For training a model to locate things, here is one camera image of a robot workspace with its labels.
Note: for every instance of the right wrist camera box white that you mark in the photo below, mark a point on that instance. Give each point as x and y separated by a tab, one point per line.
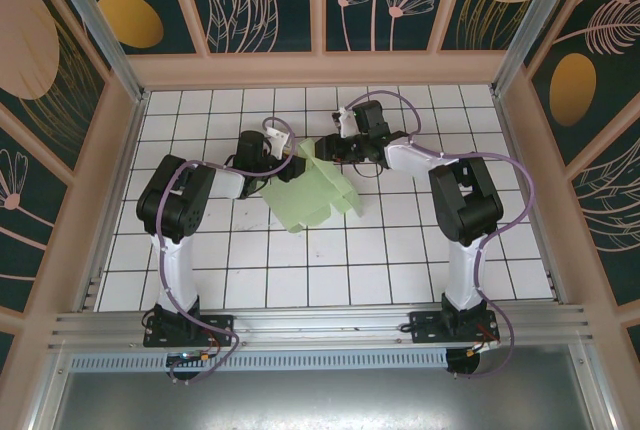
346	122

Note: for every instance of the grey metal sheet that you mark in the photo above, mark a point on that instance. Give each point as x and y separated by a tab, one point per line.
320	400

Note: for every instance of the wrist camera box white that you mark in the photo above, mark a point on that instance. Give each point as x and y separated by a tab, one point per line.
276	142
346	122

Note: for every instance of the aluminium frame post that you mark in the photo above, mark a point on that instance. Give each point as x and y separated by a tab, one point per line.
100	25
535	15

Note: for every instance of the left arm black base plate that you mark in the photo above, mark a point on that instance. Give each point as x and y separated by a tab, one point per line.
220	325

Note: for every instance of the light green paper box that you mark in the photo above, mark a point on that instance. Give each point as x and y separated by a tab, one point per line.
300	200

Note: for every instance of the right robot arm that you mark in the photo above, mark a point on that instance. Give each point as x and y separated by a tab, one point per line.
465	205

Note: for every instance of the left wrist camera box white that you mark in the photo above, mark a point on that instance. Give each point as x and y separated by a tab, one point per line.
276	142

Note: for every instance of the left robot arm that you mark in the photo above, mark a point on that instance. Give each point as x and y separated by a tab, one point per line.
172	200

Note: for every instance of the aluminium frame rail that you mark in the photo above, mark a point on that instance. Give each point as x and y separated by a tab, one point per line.
320	322

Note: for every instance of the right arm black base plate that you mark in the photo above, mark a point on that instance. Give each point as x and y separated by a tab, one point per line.
425	327

